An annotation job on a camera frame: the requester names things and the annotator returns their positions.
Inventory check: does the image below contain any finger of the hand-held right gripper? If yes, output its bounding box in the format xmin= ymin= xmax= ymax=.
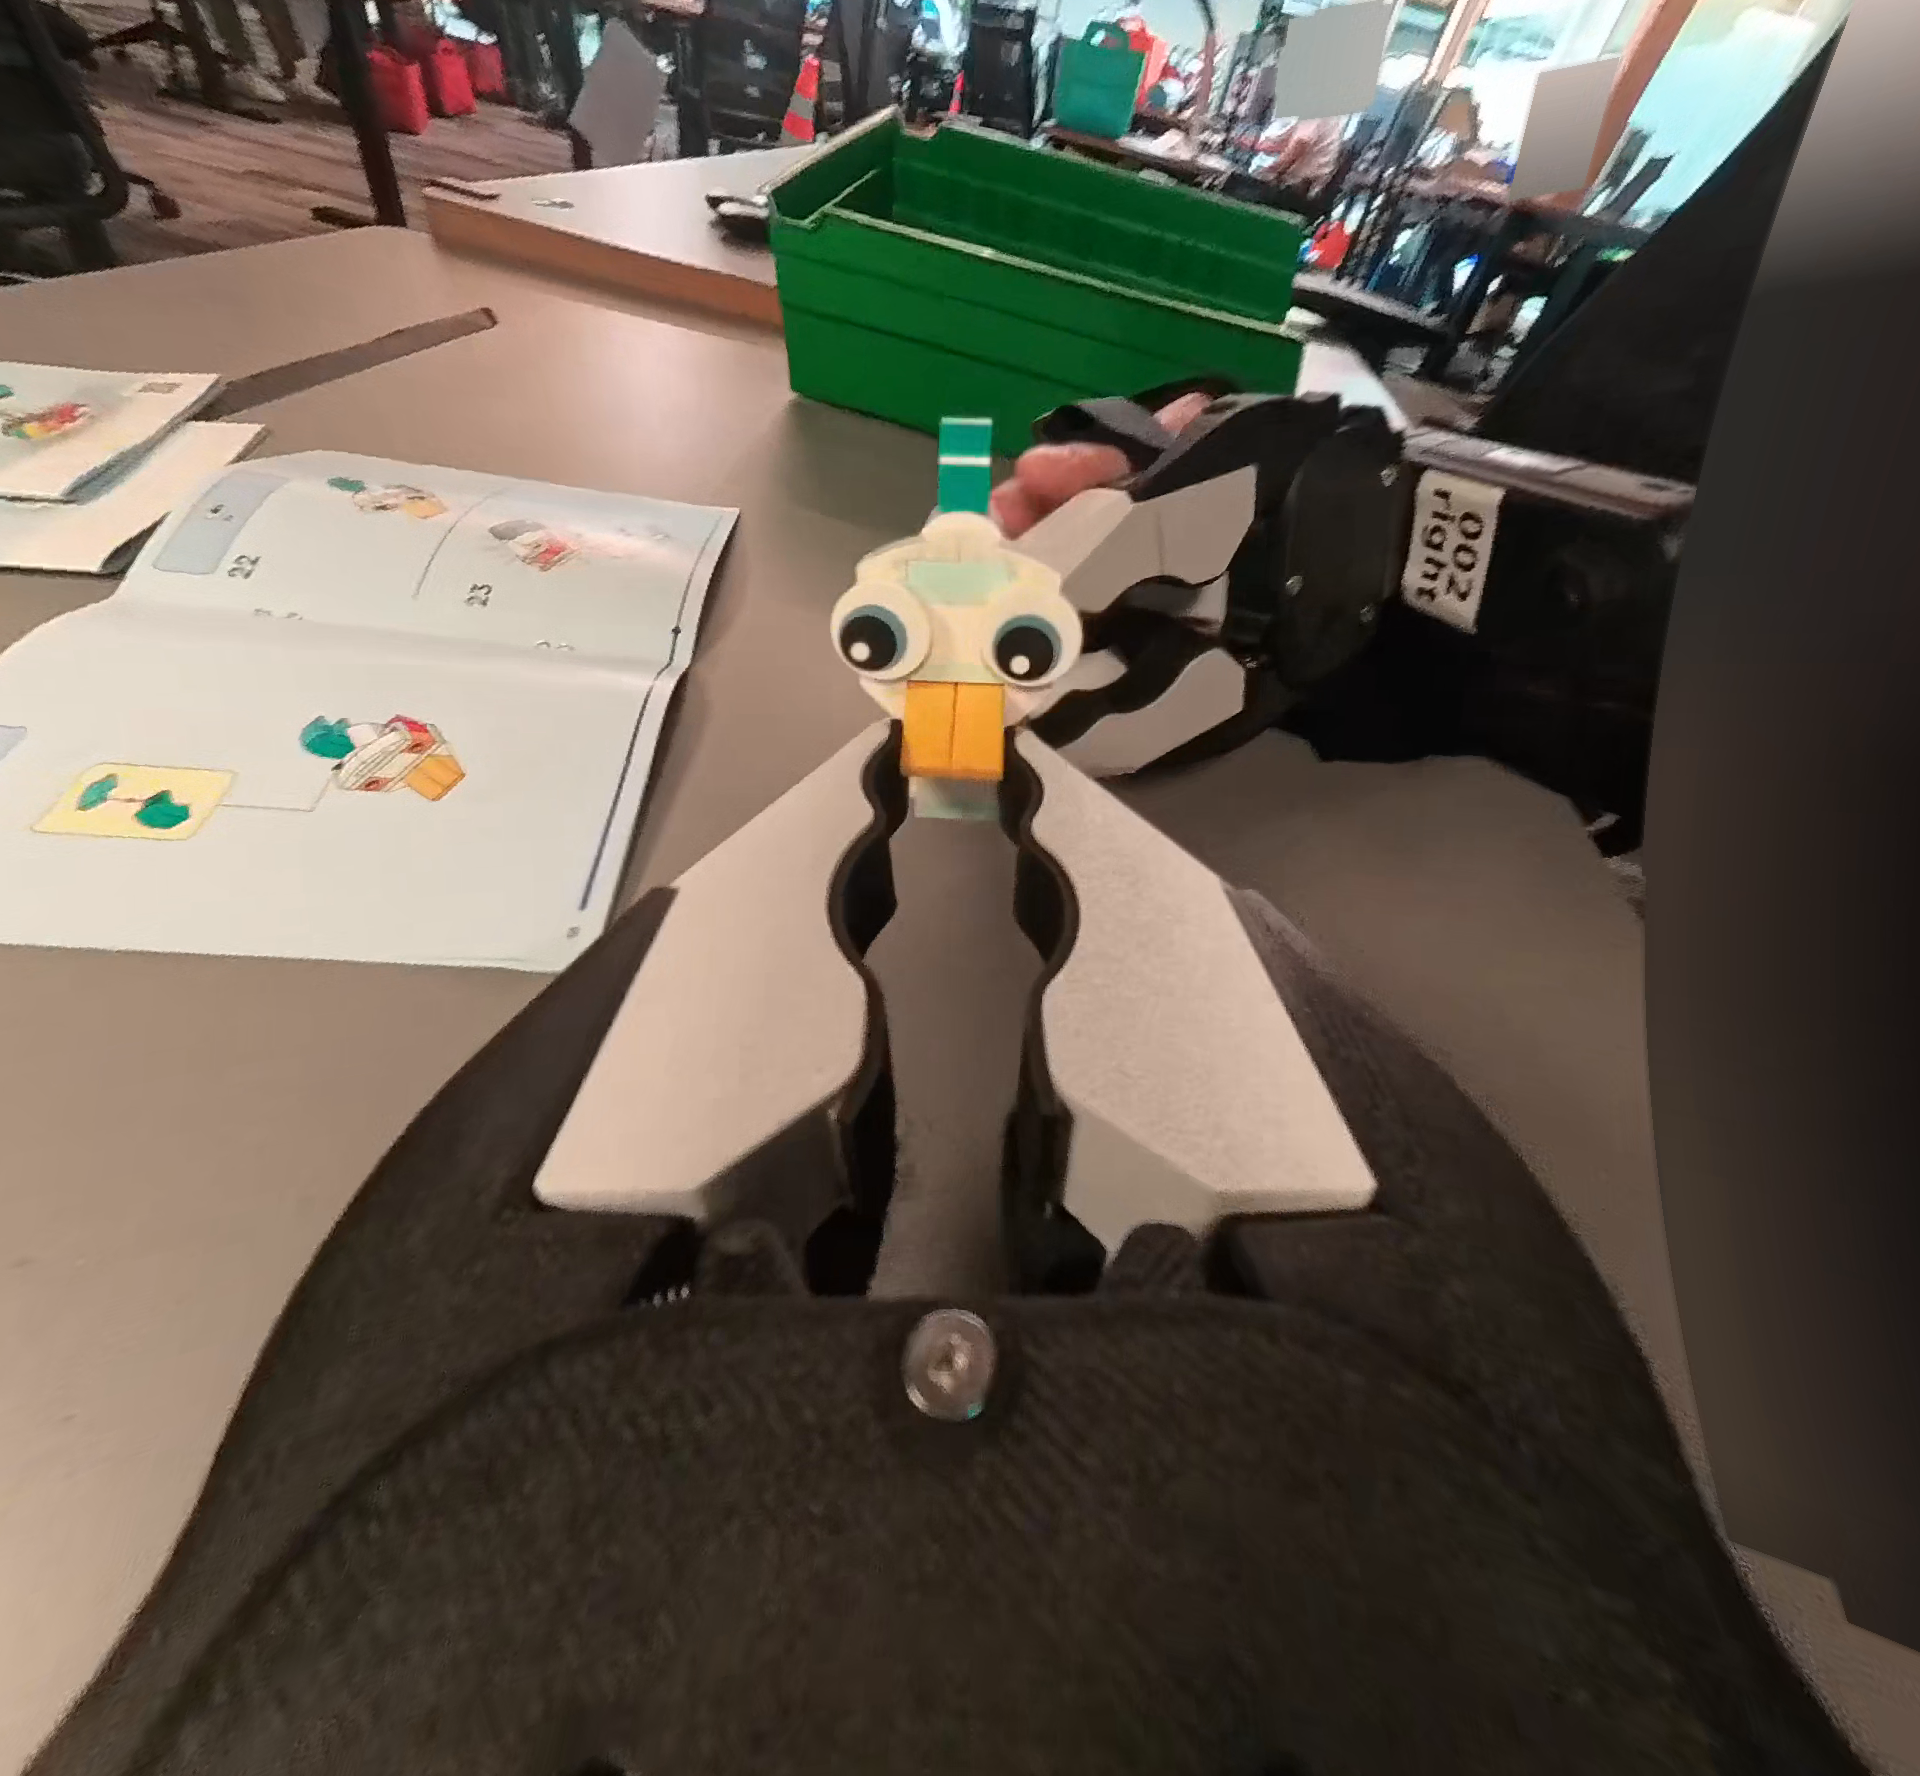
xmin=1050 ymin=637 xmax=1291 ymax=777
xmin=1035 ymin=462 xmax=1264 ymax=638

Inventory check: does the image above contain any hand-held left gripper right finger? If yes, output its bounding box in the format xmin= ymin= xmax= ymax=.
xmin=1004 ymin=733 xmax=1377 ymax=1296

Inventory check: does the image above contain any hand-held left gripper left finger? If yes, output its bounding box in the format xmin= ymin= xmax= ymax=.
xmin=534 ymin=730 xmax=918 ymax=1297

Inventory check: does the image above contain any lego bird figure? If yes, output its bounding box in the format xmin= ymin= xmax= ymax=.
xmin=830 ymin=415 xmax=1090 ymax=830

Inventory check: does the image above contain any person's right hand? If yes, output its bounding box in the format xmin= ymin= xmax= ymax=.
xmin=990 ymin=388 xmax=1224 ymax=536

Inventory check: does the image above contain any green plastic bin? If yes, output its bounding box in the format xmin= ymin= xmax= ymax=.
xmin=767 ymin=106 xmax=1311 ymax=435

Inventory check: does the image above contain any open instruction booklet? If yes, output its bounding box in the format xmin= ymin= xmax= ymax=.
xmin=0 ymin=449 xmax=742 ymax=975

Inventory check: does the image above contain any green tote bag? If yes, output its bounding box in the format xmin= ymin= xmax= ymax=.
xmin=1052 ymin=21 xmax=1148 ymax=138

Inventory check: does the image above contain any closed instruction booklet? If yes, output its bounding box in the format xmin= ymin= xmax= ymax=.
xmin=0 ymin=418 xmax=269 ymax=575
xmin=0 ymin=359 xmax=224 ymax=504

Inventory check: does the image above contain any black office chair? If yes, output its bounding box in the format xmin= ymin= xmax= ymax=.
xmin=0 ymin=0 xmax=183 ymax=284

